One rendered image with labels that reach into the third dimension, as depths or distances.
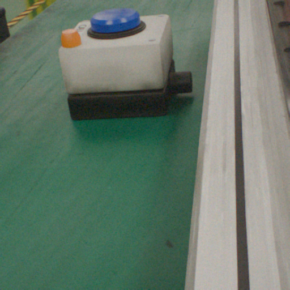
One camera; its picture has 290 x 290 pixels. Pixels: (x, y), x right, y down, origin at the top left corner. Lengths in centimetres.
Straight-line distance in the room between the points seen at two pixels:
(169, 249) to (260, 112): 10
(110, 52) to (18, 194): 13
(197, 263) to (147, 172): 22
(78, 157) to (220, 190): 23
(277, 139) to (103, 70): 18
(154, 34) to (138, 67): 3
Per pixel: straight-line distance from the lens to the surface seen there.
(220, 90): 27
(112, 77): 45
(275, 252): 17
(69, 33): 45
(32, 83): 57
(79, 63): 45
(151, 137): 42
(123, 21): 46
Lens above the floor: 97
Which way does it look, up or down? 27 degrees down
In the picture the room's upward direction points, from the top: 7 degrees counter-clockwise
